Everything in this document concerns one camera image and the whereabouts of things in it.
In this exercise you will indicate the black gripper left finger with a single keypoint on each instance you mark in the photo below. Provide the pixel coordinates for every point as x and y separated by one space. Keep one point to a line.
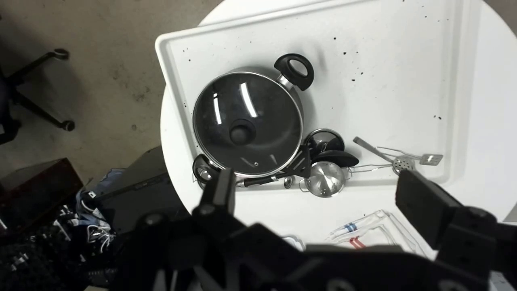
220 195

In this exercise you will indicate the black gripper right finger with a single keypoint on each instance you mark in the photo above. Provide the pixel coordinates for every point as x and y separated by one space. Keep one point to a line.
426 208

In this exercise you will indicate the glass pot lid black knob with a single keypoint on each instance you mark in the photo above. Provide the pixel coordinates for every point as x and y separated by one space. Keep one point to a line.
245 122

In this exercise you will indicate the black cooking pot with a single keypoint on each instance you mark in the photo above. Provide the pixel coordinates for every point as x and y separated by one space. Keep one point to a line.
295 69

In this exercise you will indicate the steel measuring spoon set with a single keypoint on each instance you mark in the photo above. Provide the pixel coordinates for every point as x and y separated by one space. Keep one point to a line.
396 157

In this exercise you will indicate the folded white striped cloth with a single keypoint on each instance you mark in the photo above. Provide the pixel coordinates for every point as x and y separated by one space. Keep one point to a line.
372 232

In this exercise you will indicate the black measuring cup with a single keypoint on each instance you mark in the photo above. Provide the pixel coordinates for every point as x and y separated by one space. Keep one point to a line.
340 159
324 140

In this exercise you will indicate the steel measuring cup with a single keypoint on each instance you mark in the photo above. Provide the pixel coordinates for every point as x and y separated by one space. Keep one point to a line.
325 179

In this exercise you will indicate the white plastic tray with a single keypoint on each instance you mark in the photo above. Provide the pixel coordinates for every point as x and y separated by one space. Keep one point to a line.
377 70

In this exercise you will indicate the black office chair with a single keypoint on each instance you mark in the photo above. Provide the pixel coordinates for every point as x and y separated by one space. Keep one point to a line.
38 106

